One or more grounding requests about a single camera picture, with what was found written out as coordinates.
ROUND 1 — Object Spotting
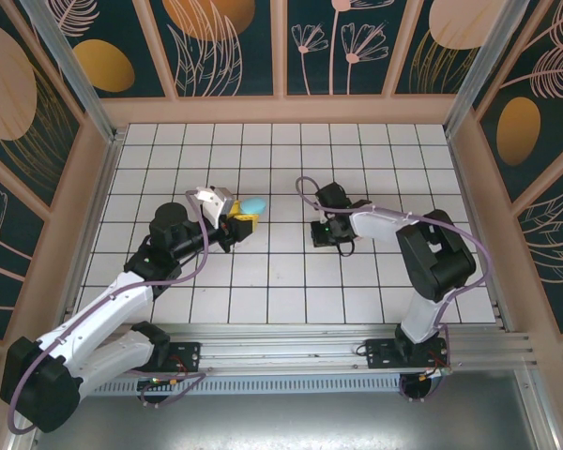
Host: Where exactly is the blue earbud charging case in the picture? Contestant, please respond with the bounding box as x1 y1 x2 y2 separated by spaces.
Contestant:
240 196 268 216

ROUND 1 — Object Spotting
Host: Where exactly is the grey metal sheet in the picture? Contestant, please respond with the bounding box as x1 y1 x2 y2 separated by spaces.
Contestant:
8 369 563 450

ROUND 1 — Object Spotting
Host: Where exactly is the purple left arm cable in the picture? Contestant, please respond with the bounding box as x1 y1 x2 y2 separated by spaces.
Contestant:
7 188 212 433

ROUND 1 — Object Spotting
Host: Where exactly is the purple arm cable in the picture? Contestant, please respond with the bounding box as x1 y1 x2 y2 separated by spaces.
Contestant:
7 188 212 433
294 175 494 374

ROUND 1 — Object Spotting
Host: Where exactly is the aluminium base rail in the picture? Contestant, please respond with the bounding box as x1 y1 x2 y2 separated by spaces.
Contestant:
88 322 539 376

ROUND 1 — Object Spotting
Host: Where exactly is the thin cable loop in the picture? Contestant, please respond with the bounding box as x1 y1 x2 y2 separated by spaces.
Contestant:
400 373 445 405
138 369 208 409

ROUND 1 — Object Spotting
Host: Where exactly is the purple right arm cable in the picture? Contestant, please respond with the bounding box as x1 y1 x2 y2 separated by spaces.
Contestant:
294 175 494 374

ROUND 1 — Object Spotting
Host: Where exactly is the perforated metal cable duct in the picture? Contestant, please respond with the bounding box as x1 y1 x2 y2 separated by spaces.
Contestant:
86 374 404 396

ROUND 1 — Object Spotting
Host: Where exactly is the aluminium corner post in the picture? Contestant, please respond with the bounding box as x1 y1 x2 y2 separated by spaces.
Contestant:
443 0 544 135
17 0 123 144

